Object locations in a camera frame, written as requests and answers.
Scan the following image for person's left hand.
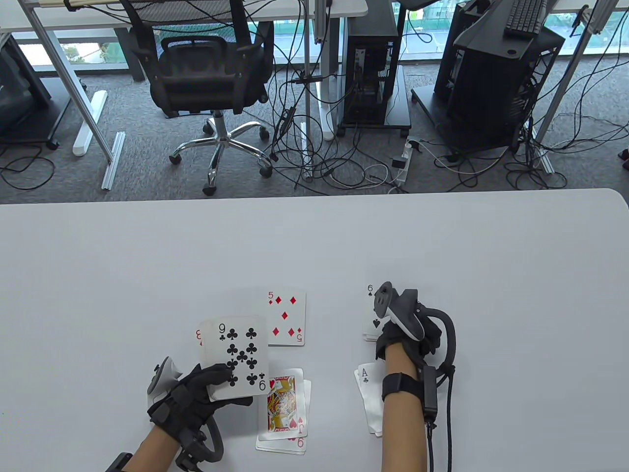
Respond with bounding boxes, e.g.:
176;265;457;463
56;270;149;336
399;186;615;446
147;364;254;445

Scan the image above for person's right hand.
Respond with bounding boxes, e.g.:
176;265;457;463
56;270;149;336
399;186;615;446
376;315;443;367

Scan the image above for many-pip spades playing card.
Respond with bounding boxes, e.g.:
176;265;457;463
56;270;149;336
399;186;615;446
363;284;394;342

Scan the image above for stack of playing cards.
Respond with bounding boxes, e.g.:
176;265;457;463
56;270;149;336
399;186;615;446
197;315;271;401

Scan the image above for many-pip hearts playing card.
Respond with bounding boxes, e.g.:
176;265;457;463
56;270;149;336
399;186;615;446
255;379;313;455

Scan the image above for few-pip diamonds playing card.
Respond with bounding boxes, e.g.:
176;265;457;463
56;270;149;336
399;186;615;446
257;290;307;347

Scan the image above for person's right forearm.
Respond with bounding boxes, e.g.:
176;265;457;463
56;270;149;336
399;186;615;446
381;344;428;472

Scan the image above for person's left forearm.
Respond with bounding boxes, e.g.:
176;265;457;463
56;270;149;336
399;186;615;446
127;429;181;472

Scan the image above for grey and white handheld controller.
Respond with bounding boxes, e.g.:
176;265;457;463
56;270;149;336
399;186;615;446
373;281;457;374
147;356;225;464

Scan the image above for white power strip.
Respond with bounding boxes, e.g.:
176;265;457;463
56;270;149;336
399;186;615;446
391;139;423;187

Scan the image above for black rolling computer stand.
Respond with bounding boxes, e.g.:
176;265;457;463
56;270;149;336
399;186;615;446
337;64;412;138

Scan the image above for black flat floor stand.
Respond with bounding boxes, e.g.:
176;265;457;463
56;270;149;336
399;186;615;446
412;86;522;154

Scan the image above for large black computer tower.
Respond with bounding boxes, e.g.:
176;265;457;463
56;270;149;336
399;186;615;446
445;25;566;154

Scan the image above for black computer case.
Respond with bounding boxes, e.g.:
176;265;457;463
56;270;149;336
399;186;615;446
434;0;475;104

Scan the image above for black tilted board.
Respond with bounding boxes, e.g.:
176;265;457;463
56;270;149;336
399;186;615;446
453;0;537;60

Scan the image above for black mesh office chair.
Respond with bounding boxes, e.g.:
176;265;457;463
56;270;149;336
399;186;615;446
119;0;275;196

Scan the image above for black keyboard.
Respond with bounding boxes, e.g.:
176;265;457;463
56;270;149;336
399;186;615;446
504;0;548;39

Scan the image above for black rolling cabinet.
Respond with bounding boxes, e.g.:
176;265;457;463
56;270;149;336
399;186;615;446
0;33;73;150

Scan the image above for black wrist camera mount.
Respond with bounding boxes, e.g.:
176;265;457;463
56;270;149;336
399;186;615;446
420;365;439;422
174;438;209;472

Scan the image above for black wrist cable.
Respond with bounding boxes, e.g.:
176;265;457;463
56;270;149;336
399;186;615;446
425;364;457;472

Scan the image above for tangle of black floor cables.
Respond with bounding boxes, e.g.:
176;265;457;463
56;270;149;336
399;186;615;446
263;0;629;197

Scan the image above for black looped floor cable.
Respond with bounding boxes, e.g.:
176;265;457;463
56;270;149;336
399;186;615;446
0;143;56;191

